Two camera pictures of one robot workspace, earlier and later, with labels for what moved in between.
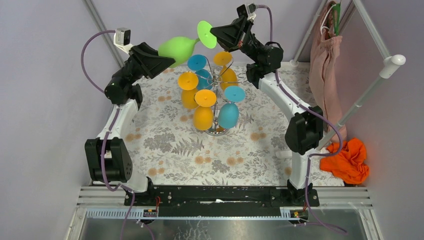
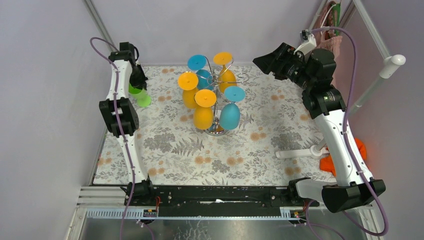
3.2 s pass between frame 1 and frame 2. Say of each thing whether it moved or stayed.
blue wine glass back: stayed
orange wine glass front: stayed
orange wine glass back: stayed
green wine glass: moved
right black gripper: moved
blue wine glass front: stayed
